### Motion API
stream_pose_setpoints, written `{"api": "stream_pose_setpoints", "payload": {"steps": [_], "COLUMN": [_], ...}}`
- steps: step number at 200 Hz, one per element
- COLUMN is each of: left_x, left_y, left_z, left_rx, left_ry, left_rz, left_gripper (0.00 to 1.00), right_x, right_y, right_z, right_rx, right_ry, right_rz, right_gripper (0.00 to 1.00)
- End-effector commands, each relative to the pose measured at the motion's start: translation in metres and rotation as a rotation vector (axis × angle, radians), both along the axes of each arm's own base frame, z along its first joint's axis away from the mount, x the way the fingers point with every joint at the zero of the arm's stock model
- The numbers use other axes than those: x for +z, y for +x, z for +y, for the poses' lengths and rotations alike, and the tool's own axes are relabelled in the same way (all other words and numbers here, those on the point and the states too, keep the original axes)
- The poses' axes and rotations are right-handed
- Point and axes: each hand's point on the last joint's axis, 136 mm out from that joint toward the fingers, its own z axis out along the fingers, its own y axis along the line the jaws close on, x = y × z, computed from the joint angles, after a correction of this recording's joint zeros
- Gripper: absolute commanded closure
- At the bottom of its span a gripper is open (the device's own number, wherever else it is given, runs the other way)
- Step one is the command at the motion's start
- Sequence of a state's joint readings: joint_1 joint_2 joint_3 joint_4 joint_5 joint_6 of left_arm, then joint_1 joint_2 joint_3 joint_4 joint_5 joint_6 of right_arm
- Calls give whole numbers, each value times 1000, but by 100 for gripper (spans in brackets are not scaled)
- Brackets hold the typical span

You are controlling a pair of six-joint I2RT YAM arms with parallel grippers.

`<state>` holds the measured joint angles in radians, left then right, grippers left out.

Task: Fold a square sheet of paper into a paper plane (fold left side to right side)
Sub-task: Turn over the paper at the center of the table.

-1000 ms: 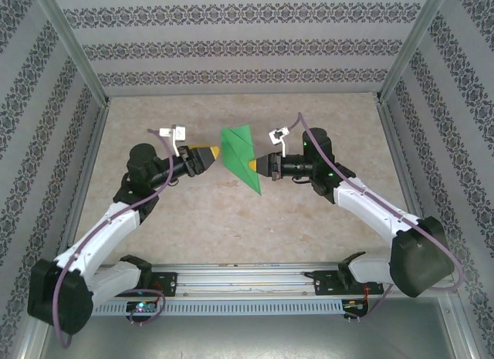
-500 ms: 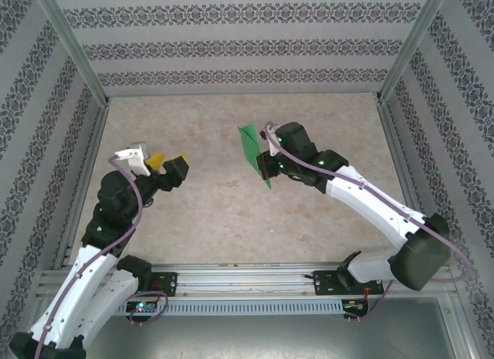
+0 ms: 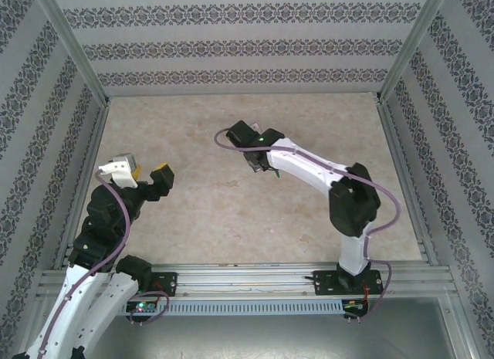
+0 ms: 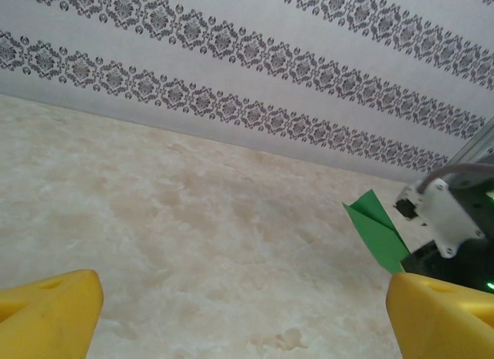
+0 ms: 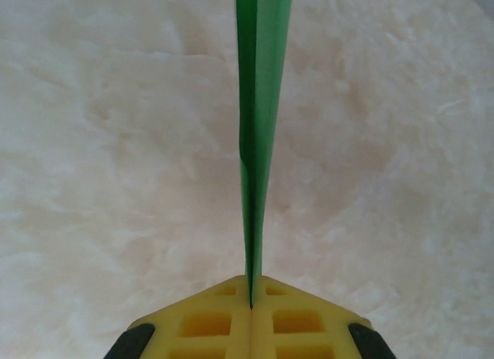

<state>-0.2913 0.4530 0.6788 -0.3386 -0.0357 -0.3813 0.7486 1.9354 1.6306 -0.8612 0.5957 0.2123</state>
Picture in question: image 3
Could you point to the right aluminium side rail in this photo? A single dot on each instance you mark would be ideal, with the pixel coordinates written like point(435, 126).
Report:
point(393, 143)

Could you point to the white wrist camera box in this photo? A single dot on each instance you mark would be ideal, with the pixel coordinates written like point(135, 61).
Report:
point(119, 170)
point(255, 126)

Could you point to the controller board with lights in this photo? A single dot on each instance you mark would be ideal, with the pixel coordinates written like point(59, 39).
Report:
point(353, 305)
point(141, 307)

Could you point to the grey metal sheet panel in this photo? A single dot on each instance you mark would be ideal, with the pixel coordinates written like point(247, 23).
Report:
point(247, 336)

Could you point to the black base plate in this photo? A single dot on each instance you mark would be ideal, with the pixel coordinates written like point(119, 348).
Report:
point(168, 283)
point(324, 283)

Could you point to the left aluminium side rail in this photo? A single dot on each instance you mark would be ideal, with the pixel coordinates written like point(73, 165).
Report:
point(95, 143)

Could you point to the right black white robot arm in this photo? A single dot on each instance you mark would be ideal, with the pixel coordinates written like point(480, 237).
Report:
point(351, 204)

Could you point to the right aluminium frame post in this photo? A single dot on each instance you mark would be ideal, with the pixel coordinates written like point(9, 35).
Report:
point(409, 46)

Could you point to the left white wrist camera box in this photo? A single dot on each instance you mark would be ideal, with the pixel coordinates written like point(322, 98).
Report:
point(119, 170)

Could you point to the aluminium side rail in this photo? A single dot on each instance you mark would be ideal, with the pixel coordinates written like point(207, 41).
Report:
point(393, 143)
point(95, 143)

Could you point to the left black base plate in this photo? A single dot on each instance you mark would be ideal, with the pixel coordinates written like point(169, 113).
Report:
point(168, 283)

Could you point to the left aluminium frame post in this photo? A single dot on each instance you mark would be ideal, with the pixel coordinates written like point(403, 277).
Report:
point(74, 46)

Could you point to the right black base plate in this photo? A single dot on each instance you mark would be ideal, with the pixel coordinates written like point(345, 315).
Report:
point(324, 283)

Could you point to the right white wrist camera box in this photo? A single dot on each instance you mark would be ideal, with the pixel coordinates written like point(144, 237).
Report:
point(255, 126)

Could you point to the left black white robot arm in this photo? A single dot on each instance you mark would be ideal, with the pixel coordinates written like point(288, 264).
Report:
point(108, 312)

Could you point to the aluminium mounting rail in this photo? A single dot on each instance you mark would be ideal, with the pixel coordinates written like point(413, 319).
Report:
point(247, 280)

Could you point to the right controller board with lights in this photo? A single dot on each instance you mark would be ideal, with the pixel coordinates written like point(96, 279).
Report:
point(353, 305)

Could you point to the left controller board with lights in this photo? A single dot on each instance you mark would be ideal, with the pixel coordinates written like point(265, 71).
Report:
point(141, 307)

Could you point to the aluminium frame post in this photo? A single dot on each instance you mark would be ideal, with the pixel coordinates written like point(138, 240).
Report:
point(409, 46)
point(74, 46)

